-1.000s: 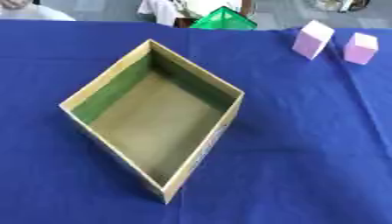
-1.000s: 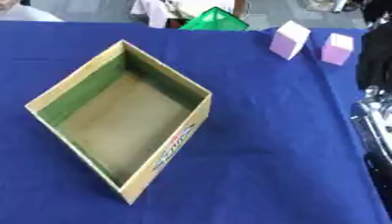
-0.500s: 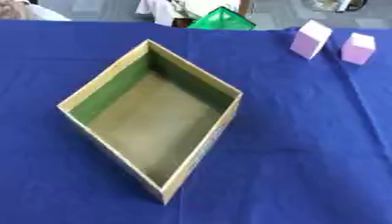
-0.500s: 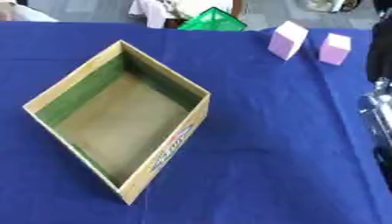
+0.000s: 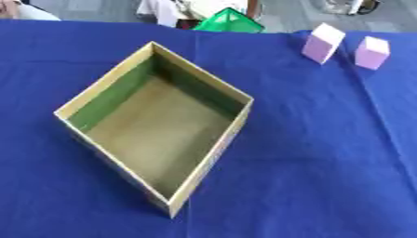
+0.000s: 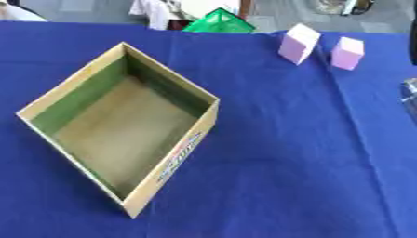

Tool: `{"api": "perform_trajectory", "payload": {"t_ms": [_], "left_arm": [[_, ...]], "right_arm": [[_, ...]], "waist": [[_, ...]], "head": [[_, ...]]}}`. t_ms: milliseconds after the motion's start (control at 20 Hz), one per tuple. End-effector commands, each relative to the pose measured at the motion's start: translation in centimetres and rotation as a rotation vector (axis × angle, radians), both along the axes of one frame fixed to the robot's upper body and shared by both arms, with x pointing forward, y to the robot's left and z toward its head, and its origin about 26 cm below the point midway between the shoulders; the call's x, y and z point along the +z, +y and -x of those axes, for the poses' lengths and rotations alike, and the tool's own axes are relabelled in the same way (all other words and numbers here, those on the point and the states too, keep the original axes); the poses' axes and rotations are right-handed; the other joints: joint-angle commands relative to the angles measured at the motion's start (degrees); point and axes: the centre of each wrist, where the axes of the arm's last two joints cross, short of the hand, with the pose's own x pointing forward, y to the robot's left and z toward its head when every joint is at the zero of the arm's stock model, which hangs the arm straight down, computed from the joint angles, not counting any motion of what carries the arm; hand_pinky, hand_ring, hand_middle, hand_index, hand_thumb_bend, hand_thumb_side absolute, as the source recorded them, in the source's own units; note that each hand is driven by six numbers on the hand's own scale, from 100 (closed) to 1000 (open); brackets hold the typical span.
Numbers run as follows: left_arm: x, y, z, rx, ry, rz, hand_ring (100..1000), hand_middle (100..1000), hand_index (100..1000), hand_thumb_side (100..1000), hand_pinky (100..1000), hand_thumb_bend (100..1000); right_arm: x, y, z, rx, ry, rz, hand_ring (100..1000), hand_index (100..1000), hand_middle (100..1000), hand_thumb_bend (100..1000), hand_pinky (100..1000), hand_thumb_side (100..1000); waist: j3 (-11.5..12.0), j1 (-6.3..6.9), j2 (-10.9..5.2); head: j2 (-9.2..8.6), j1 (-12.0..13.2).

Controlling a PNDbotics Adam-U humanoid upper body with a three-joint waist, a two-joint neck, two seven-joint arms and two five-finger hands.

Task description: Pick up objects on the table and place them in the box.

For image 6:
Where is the tan cardboard box green inside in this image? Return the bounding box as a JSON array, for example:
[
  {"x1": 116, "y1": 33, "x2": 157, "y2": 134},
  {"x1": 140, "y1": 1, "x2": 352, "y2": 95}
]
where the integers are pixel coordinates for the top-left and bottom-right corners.
[{"x1": 14, "y1": 41, "x2": 222, "y2": 220}]

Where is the green translucent pyramid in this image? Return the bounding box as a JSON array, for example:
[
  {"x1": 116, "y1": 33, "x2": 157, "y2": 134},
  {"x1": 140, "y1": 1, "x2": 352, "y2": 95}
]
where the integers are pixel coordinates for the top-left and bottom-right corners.
[{"x1": 181, "y1": 7, "x2": 258, "y2": 34}]

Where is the large pink block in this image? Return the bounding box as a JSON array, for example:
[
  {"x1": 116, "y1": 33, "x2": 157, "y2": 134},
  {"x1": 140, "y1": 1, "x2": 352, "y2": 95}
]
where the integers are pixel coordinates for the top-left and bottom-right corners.
[{"x1": 276, "y1": 22, "x2": 323, "y2": 66}]

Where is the person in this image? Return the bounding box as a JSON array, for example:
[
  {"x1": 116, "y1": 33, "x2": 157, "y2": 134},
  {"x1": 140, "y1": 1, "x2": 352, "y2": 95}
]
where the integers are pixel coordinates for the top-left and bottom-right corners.
[{"x1": 127, "y1": 0, "x2": 201, "y2": 31}]

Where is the small pink block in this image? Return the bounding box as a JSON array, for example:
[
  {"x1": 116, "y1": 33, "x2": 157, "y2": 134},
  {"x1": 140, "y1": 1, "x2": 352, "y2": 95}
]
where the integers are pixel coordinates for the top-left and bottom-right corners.
[{"x1": 329, "y1": 36, "x2": 367, "y2": 72}]

